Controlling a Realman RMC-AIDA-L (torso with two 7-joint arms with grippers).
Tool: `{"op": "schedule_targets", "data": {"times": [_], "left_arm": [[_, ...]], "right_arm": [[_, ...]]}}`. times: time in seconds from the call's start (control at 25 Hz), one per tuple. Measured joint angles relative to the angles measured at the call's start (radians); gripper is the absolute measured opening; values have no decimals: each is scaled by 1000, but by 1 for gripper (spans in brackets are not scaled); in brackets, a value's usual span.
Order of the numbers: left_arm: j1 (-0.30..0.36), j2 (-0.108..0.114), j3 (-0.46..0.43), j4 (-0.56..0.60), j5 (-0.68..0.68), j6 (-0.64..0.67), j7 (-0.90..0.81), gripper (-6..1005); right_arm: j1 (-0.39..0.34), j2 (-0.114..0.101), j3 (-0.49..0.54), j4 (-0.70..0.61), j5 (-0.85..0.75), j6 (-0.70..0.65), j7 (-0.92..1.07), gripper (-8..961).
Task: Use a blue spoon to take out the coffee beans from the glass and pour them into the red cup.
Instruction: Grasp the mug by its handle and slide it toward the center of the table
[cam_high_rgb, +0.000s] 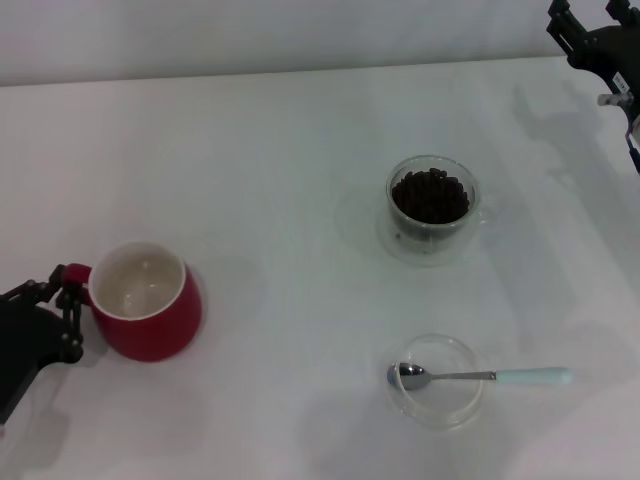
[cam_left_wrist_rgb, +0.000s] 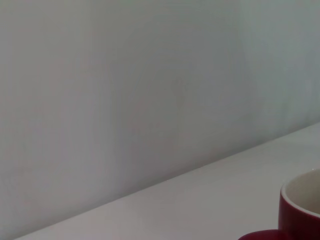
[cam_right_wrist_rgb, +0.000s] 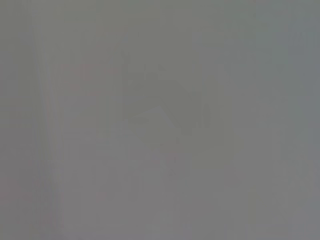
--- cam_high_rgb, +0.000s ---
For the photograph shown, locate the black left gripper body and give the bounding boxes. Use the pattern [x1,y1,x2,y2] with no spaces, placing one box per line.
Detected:
[0,299,69,426]

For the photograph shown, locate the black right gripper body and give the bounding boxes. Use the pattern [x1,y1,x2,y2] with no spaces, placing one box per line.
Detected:
[567,24,640,116]

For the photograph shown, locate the red ceramic mug white inside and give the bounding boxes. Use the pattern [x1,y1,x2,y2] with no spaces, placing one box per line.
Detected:
[64,241,204,363]

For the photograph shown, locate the steel spoon light blue handle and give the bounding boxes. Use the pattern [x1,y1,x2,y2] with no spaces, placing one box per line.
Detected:
[386,362,573,392]

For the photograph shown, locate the pile of dark coffee beans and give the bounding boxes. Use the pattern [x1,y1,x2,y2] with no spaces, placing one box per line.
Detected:
[391,168,471,225]

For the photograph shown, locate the clear double-walled glass cup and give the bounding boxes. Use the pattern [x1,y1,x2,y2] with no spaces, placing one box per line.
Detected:
[377,154,496,266]

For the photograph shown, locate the clear shallow glass dish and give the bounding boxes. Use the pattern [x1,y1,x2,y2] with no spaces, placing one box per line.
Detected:
[384,333,487,431]

